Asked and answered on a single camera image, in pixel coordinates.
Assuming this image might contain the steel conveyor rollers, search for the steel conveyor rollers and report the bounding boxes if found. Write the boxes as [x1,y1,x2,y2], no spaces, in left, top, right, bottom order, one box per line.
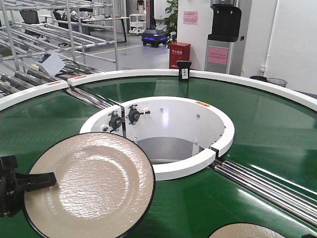
[211,160,317,227]

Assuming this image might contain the left black bearing block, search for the left black bearing block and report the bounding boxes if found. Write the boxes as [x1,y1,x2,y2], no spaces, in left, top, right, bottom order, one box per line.
[108,111,122,132]

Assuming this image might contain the pink wall notice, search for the pink wall notice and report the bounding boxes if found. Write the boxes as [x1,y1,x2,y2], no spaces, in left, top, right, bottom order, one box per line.
[183,11,198,25]

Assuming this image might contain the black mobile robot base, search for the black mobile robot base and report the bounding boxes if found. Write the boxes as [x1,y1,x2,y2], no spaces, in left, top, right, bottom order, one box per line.
[142,0,167,48]

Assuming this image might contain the right black bearing block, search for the right black bearing block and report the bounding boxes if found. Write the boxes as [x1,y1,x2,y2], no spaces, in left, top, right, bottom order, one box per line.
[128,105,151,125]

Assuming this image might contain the beige plate black rim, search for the beige plate black rim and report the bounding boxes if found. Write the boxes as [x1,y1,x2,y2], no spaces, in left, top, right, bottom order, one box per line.
[23,132,155,238]
[209,223,284,238]

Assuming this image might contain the grey waste bin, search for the grey waste bin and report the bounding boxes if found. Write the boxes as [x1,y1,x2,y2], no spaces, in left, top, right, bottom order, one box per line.
[267,77,288,87]

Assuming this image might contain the black sensor box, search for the black sensor box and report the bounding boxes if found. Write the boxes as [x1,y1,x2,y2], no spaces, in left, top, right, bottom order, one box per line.
[177,60,192,81]

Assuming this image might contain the black bearing block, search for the black bearing block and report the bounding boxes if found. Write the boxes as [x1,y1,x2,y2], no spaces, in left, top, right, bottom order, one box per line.
[108,111,122,132]
[128,105,151,125]

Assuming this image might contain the black water dispenser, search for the black water dispenser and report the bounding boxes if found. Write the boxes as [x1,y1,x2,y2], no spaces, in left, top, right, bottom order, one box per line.
[208,0,242,42]

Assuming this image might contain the white rolling cart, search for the white rolling cart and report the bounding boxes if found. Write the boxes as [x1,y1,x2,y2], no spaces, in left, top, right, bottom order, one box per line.
[129,13,146,35]

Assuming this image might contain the metal roller rack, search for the metal roller rack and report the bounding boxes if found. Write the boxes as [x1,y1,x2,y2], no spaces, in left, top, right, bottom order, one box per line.
[0,0,119,97]

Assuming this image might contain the green potted plant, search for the green potted plant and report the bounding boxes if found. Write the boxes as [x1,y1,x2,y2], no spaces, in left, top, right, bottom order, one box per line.
[162,0,178,45]

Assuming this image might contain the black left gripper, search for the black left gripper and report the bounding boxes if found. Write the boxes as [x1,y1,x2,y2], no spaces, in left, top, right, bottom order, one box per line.
[0,155,56,218]

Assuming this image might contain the red fire extinguisher box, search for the red fire extinguisher box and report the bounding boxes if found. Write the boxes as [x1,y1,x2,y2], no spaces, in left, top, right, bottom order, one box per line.
[169,42,191,69]

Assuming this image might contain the white inner conveyor ring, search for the white inner conveyor ring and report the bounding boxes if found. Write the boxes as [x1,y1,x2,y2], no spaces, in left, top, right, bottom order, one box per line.
[79,96,235,181]

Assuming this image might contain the white outer conveyor rim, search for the white outer conveyor rim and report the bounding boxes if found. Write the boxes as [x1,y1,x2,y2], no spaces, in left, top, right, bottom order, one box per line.
[0,69,317,111]

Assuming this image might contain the white control box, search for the white control box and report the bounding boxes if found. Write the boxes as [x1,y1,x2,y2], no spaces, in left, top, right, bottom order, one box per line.
[36,51,65,76]

